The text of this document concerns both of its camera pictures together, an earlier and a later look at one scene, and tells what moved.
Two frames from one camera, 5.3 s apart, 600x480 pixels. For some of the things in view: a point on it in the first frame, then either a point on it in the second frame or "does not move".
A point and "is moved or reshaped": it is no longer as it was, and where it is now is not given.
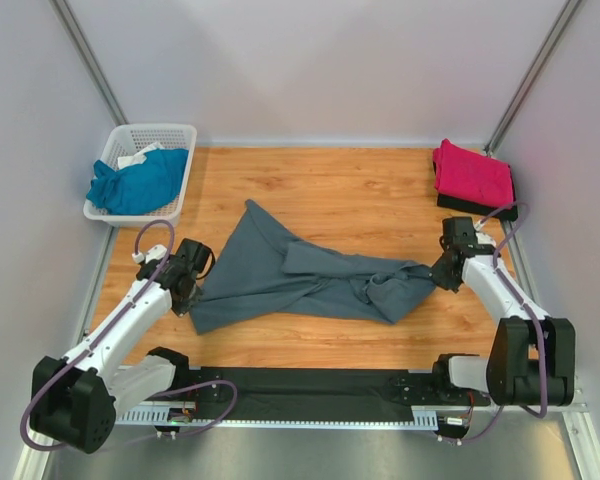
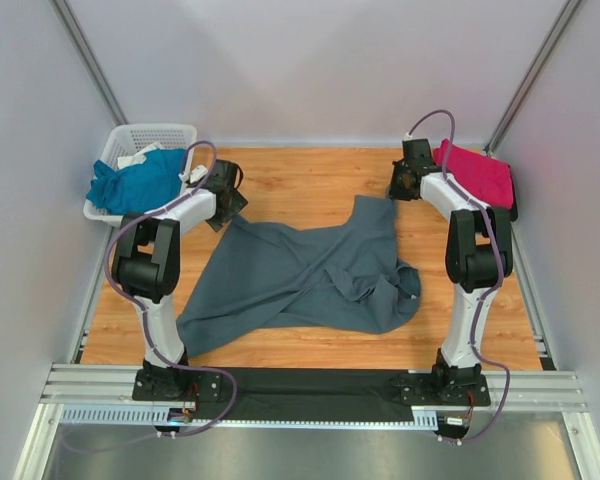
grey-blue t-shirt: [253, 268] is moved or reshaped
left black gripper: [182, 308] → [238, 203]
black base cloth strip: [309, 394] does not move
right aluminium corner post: [563, 20] does not move
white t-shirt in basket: [139, 156] does not move
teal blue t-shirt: [141, 188] does not move
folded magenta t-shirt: [465, 174] does not move
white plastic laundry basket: [118, 140] does not move
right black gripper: [451, 285] → [393, 191]
